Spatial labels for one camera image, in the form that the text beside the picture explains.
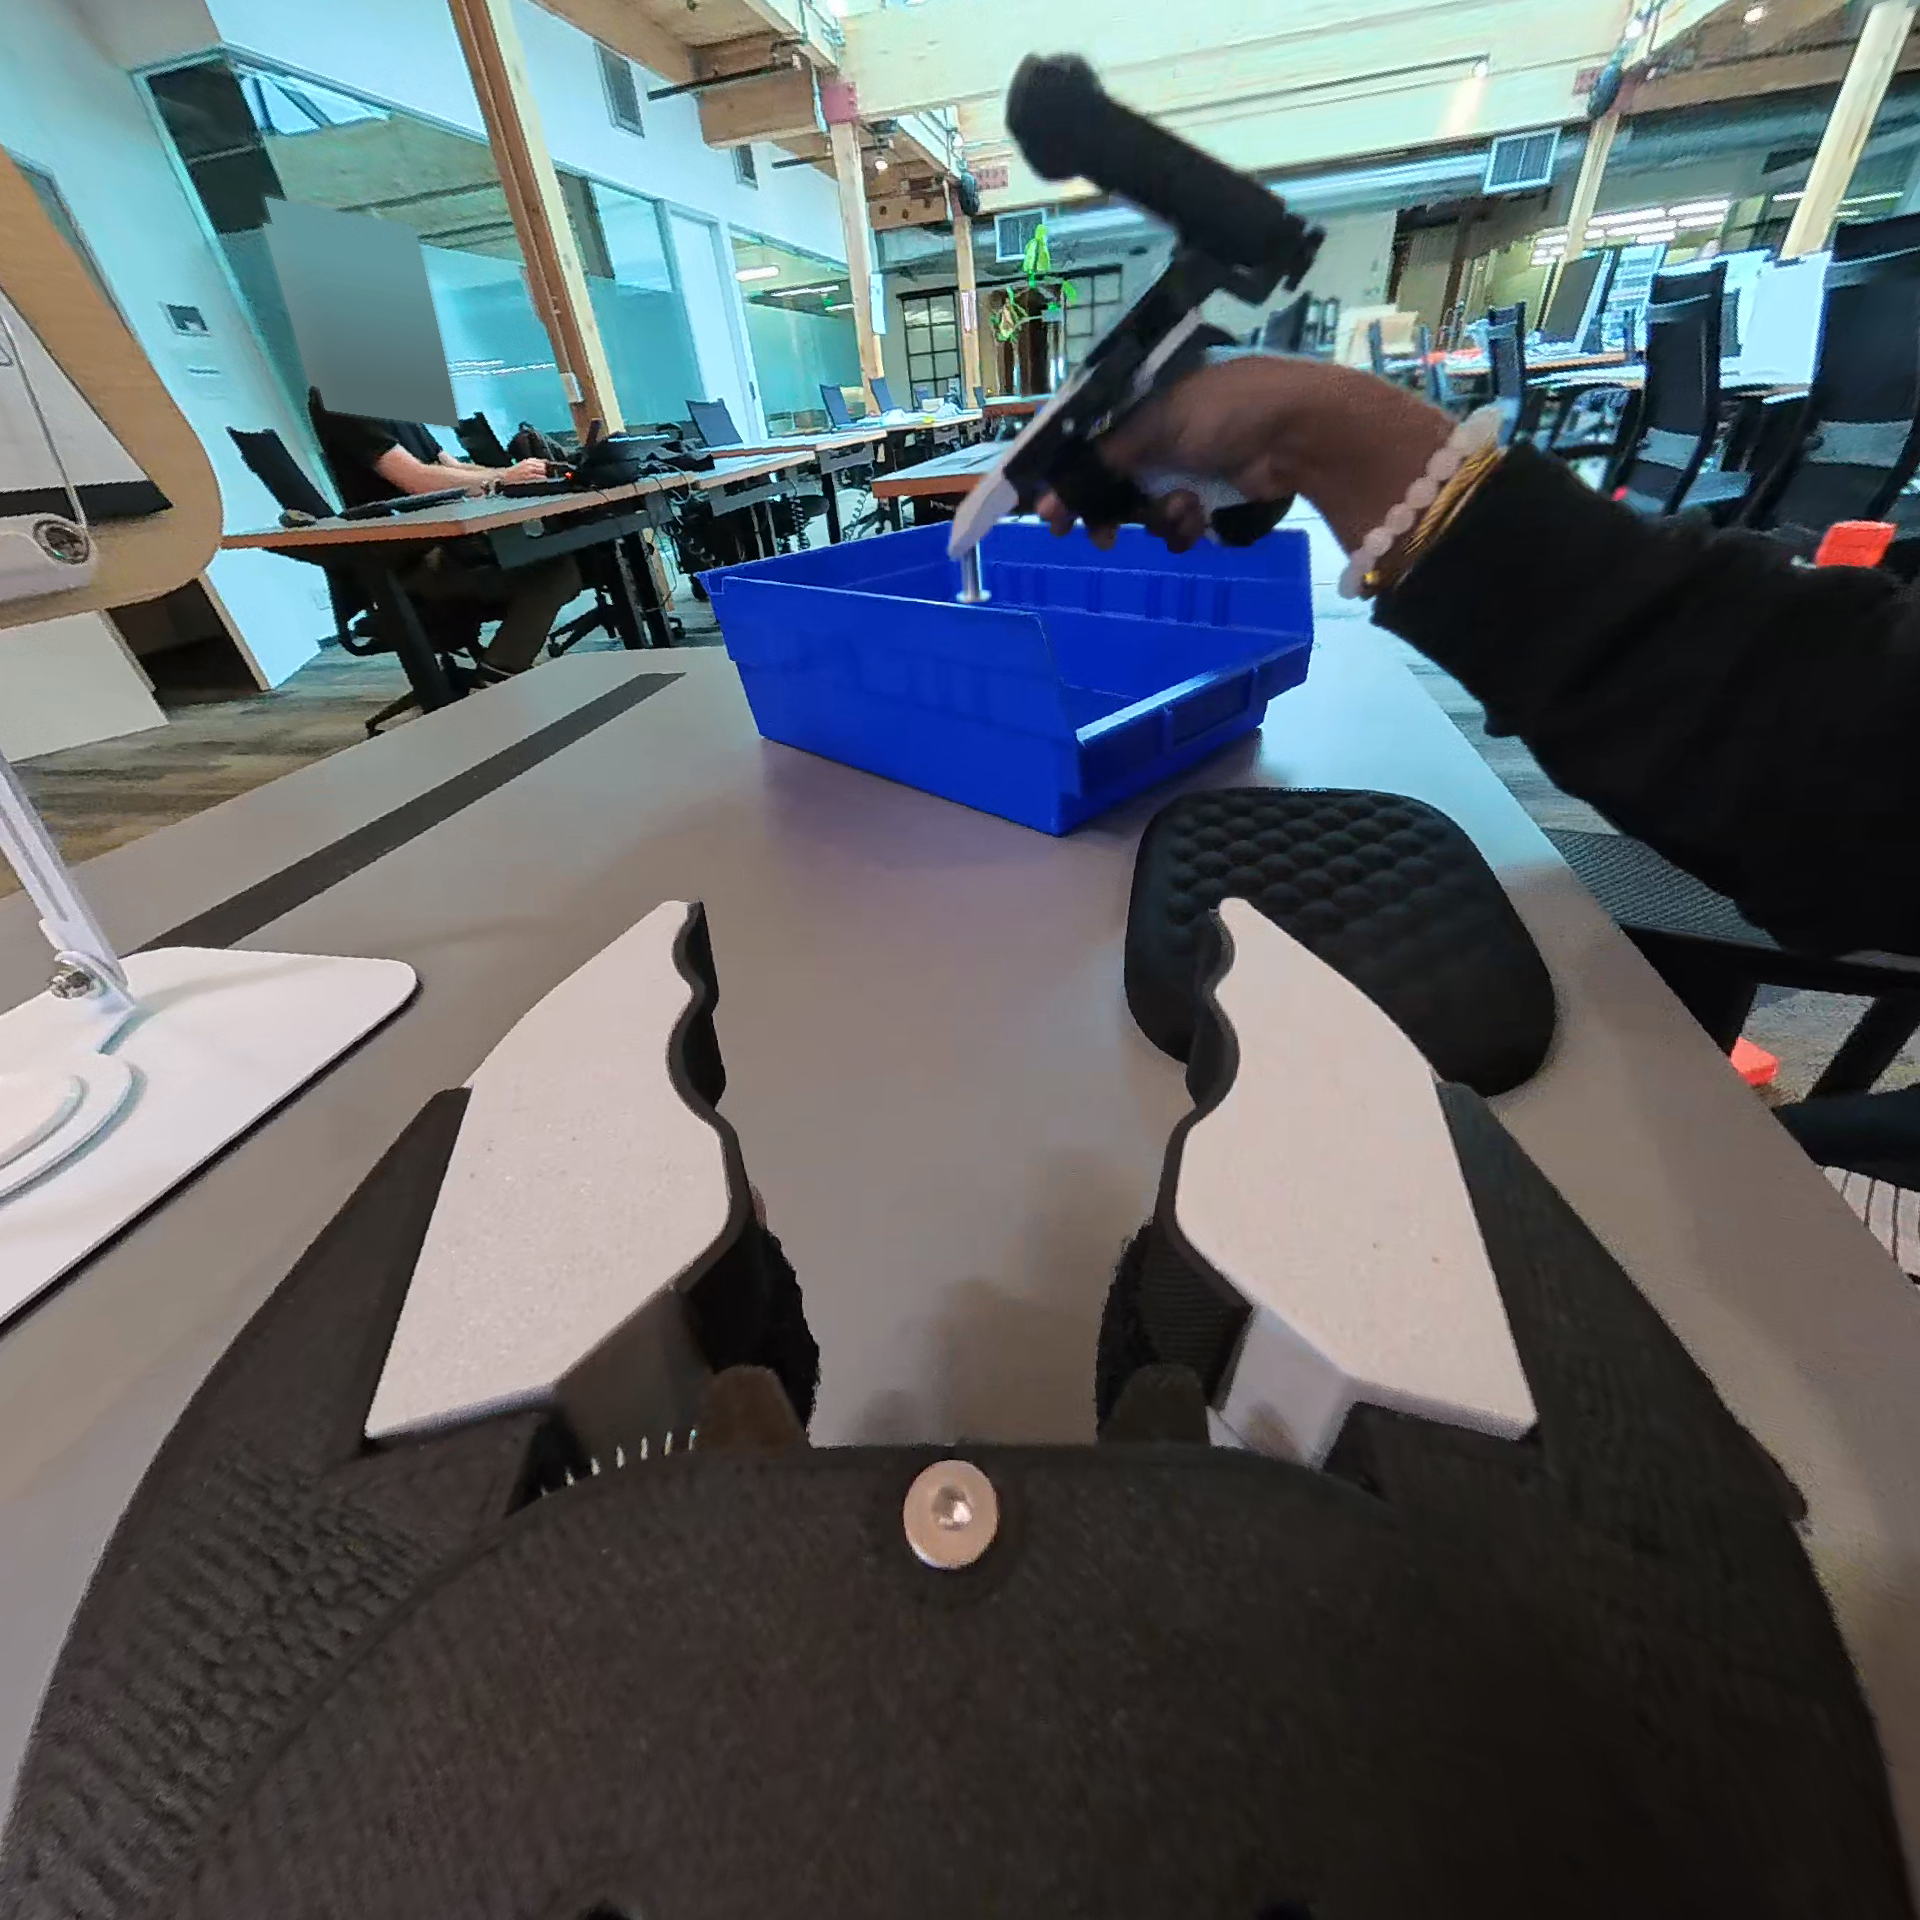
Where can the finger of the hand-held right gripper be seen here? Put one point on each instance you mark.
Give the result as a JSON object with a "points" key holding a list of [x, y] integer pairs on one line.
{"points": [[1051, 451]]}

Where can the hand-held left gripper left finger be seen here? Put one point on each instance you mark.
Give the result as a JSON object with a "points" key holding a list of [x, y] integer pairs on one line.
{"points": [[572, 1201]]}

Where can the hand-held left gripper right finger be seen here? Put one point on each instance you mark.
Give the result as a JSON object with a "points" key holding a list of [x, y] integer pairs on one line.
{"points": [[1352, 1231]]}

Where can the steel hex bolt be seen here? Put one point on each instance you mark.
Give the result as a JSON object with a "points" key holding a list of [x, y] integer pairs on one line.
{"points": [[972, 571]]}

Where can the blue plastic bin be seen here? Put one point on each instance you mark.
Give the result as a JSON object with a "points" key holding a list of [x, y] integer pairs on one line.
{"points": [[1051, 750]]}

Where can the person's right forearm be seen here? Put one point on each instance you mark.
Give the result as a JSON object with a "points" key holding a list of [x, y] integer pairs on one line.
{"points": [[1681, 661]]}

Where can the person's right hand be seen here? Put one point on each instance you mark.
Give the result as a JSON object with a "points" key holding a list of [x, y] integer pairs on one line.
{"points": [[1291, 434]]}

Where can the green potted plant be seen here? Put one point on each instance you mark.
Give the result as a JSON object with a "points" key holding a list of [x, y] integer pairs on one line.
{"points": [[1039, 286]]}

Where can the black wrist rest pad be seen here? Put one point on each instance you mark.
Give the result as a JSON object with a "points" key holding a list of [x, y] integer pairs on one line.
{"points": [[1352, 902]]}

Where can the sign board on white stand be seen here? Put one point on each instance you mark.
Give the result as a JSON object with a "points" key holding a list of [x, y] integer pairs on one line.
{"points": [[180, 1096]]}

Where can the black office chair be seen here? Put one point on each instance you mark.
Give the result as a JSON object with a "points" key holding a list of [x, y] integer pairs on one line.
{"points": [[1681, 375]]}

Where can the long office desk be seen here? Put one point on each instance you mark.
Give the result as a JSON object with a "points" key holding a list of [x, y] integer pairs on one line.
{"points": [[451, 517]]}

